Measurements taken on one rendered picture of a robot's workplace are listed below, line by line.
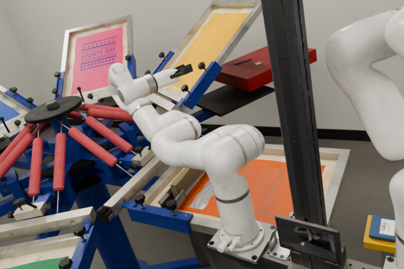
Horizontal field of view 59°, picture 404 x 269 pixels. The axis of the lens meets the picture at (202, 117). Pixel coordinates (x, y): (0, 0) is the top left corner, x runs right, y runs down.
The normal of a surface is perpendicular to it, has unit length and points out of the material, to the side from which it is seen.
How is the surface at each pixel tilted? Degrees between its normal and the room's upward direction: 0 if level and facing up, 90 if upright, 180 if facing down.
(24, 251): 90
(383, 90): 56
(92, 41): 32
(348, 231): 0
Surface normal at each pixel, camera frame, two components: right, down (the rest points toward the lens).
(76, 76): -0.18, -0.53
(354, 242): -0.22, -0.89
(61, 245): 0.01, 0.41
